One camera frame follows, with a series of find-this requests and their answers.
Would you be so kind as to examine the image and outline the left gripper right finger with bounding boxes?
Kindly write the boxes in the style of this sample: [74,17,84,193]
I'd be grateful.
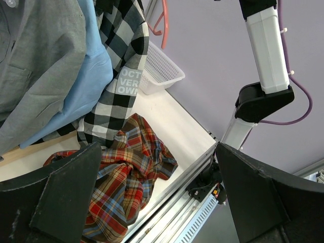
[216,143,323,242]

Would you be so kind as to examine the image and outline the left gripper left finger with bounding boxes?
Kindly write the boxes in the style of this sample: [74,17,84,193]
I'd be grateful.
[1,143,101,242]

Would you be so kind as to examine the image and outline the red plaid shirt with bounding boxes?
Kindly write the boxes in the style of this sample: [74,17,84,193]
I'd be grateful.
[43,113,179,241]

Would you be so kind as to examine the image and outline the pink hanger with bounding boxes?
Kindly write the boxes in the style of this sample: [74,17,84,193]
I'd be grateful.
[147,0,170,50]

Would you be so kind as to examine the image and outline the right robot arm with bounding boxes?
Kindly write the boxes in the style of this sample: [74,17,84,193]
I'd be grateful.
[221,1,295,149]

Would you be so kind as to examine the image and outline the light blue shirt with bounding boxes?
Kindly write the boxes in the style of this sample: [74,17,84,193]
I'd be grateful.
[20,1,113,149]

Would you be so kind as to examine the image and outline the grey shirt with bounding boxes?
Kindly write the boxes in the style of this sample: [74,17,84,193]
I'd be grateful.
[1,1,86,154]

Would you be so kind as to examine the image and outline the black white checked shirt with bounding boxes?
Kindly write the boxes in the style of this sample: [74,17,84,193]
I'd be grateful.
[38,1,149,148]

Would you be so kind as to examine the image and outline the wooden clothes rack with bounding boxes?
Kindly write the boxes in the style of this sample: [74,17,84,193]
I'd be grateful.
[1,131,79,167]

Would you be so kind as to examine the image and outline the white plastic basket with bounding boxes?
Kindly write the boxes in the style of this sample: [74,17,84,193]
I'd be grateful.
[139,41,185,95]

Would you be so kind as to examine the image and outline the white slotted cable duct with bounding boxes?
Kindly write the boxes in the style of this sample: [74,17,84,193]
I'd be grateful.
[174,194,218,243]

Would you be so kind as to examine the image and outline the aluminium rail frame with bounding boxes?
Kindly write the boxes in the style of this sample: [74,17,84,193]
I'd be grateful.
[123,138,324,243]

